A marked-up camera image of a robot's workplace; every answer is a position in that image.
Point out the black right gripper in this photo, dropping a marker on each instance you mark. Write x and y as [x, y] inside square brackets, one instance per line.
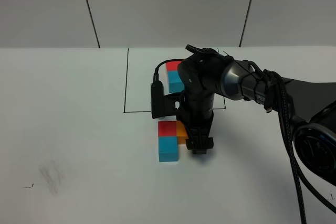
[197, 116]

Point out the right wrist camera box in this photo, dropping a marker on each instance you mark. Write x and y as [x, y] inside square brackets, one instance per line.
[164, 105]

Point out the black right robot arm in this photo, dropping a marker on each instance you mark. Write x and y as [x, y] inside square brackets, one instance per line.
[306, 111]

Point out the template red cube block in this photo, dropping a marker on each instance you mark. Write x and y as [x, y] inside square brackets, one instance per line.
[172, 65]

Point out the template blue cube block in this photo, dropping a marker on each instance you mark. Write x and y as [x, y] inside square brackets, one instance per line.
[174, 81]

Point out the orange cube block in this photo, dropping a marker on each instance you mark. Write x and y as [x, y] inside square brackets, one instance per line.
[181, 133]

